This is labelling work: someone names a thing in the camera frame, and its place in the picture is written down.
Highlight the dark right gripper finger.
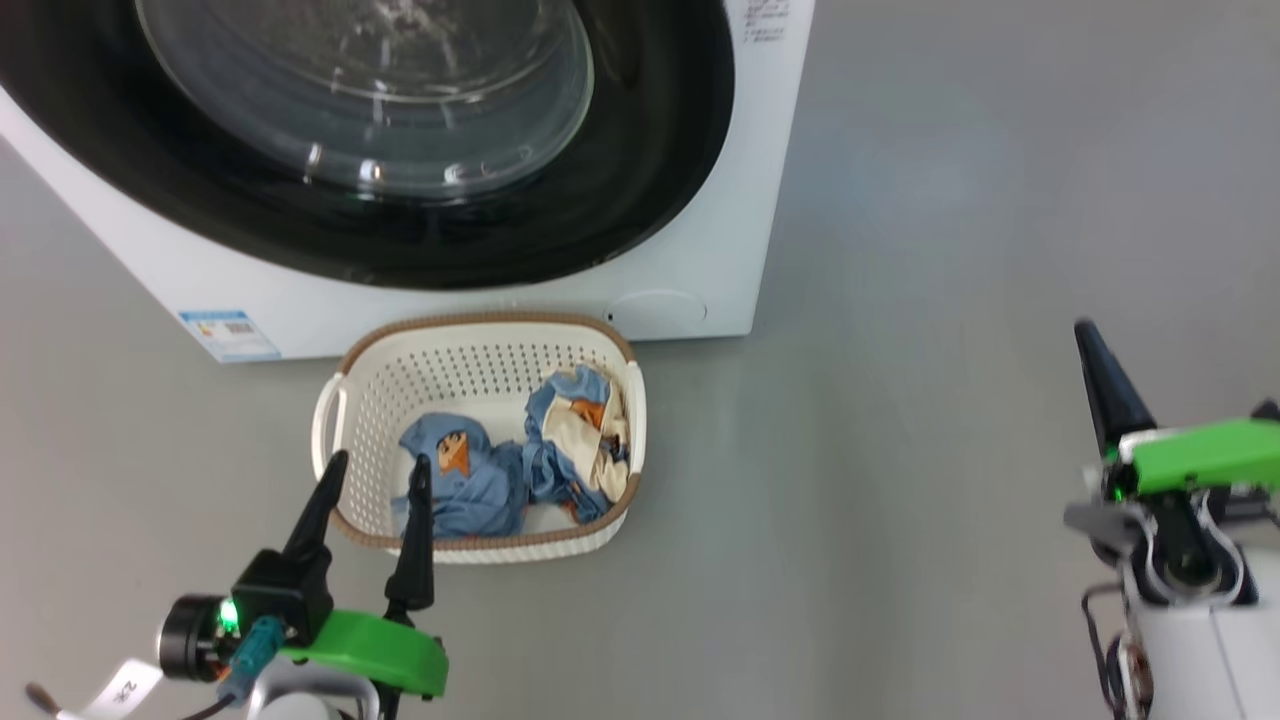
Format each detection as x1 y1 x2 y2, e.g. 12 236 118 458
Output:
1075 320 1158 463

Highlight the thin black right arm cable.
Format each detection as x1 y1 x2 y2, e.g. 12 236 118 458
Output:
1083 585 1137 720

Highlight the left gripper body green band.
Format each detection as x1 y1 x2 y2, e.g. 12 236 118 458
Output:
160 597 448 699

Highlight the white cable tag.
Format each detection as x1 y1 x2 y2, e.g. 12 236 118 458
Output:
80 658 163 720

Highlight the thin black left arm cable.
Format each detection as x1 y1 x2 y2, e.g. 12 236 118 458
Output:
25 683 246 720

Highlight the teal left camera connector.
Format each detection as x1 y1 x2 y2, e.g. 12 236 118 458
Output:
218 615 287 707

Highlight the blue energy label sticker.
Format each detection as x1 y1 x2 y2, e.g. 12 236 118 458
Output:
178 310 283 363

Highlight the blue and cream garment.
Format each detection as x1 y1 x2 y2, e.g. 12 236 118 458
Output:
522 365 634 527

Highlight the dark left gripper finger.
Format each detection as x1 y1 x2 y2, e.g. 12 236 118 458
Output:
385 455 437 626
283 450 349 563

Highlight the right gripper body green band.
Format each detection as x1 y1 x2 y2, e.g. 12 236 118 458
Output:
1065 418 1280 561

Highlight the white front-load washing machine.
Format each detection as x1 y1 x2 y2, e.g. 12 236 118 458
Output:
0 0 816 363

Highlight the black-rimmed glass washer door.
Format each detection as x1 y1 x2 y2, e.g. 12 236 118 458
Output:
0 0 737 292

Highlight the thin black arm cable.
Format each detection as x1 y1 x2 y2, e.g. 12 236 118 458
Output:
1083 585 1137 720
25 683 246 720

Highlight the cream laundry basket brown rim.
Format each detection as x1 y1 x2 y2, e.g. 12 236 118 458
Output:
312 311 648 566

